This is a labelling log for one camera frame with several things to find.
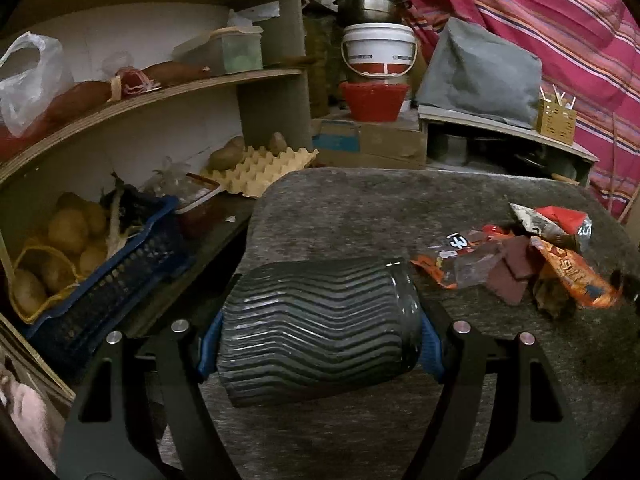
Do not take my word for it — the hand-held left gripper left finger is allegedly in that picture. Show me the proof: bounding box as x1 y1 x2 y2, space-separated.
55 310 226 480

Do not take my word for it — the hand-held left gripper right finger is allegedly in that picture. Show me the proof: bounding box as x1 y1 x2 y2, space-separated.
400 304 586 480

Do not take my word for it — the cream printed snack wrapper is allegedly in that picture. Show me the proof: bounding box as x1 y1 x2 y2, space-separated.
509 202 593 253

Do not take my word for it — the clear orange-edged wrapper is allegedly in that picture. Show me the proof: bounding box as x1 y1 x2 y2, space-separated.
411 227 511 291

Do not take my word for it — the maroon card piece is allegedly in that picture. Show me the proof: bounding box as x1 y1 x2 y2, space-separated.
487 235 538 306

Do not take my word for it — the blue plastic crate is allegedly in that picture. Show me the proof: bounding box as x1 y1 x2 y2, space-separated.
20 192 188 376

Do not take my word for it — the brown crumpled wrapper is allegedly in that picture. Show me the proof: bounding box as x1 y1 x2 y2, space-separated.
532 280 576 318

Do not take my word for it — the red-rimmed plastic tub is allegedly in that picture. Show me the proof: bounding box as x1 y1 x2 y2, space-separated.
172 175 224 238

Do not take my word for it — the grey furry mat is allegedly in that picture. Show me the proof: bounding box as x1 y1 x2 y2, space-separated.
160 167 640 480

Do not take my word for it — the orange snack wrapper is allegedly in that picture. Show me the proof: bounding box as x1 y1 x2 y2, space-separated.
530 236 623 309

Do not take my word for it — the clear crumpled plastic bag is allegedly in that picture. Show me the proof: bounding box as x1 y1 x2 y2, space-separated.
145 157 192 197

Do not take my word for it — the yellow mesh bag of potatoes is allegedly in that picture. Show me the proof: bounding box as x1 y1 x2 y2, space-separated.
10 192 112 323

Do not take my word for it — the cardboard egg tray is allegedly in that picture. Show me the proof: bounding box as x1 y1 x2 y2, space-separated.
200 146 320 198

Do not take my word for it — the large potato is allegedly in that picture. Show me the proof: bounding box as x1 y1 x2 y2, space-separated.
207 136 246 171

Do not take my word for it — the large cardboard box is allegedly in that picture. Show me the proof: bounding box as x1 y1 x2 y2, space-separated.
311 110 428 170

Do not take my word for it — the wooden side table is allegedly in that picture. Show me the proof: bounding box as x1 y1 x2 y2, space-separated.
417 105 600 186

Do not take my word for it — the small cardboard box with sticks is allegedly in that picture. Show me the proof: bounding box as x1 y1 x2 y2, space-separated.
536 85 578 146

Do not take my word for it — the wooden shelf unit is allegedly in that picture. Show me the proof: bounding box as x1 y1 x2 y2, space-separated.
0 0 315 411

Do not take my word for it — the grey cloth cover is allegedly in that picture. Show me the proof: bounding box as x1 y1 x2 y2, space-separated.
416 16 543 130

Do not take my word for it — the sweet potato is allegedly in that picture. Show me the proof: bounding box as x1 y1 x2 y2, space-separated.
140 61 211 87
47 80 117 117

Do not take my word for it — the red mesh bag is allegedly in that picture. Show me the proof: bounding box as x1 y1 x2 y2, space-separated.
116 66 162 97

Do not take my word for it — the translucent plastic container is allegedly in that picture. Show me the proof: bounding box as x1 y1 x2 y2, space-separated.
172 27 264 76

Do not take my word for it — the white plastic bucket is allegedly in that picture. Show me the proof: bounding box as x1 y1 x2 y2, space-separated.
341 23 420 81

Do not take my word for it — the white plastic bag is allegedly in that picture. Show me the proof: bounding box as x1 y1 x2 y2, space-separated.
0 31 76 138

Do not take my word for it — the pink striped cloth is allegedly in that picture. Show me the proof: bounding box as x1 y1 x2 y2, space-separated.
385 0 640 221

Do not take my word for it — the steel pot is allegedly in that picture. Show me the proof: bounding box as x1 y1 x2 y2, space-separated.
332 0 413 26

